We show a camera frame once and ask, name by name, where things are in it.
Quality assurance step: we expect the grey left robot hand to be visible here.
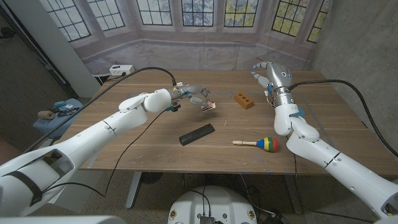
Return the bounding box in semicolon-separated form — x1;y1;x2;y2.
170;83;216;112

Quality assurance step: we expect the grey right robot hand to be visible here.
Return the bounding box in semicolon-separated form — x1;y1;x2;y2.
251;61;297;107

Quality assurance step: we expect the red and white match box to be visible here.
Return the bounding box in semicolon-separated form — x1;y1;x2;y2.
200;101;217;113

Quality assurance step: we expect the orange wooden block with holes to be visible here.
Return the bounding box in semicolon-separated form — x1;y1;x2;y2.
234;91;256;110

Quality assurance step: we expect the printed window backdrop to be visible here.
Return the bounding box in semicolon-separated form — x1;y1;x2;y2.
39;0;332;75

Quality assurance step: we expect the black rectangular bar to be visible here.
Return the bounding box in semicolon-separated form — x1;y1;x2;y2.
178;123;216;147

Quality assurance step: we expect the colourful wooden maraca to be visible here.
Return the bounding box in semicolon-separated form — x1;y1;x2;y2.
231;136;280;153

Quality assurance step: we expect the white power strip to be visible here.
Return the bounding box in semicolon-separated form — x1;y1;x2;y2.
108;64;136;77

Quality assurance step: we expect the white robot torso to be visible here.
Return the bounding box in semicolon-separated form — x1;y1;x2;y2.
167;185;259;224

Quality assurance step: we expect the white table leg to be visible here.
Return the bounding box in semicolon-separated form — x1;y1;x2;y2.
125;171;143;210

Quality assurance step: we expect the grey table leg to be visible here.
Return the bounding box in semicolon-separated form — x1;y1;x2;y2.
282;174;304;215

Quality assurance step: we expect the white pillar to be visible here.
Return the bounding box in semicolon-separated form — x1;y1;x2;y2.
4;0;102;99

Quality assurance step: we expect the blue stool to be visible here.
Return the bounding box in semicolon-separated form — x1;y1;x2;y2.
32;98;86;141

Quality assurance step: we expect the white floor platform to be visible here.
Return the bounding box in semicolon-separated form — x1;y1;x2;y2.
46;169;104;215

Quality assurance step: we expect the person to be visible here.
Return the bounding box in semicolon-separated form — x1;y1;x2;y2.
0;138;19;167

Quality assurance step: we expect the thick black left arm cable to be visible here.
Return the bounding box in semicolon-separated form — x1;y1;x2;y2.
22;66;178;156

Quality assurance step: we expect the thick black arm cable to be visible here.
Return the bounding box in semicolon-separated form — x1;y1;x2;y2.
22;66;178;156
287;78;398;159

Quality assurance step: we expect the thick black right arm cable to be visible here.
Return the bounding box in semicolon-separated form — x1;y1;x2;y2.
287;78;398;159

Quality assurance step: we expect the black power strip cord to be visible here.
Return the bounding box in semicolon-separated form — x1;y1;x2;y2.
92;72;127;85

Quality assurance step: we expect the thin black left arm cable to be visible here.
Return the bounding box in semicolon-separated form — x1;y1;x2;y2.
42;108;169;198

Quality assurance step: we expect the thin dark right arm cable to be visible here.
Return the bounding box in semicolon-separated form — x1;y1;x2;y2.
291;151;376;223

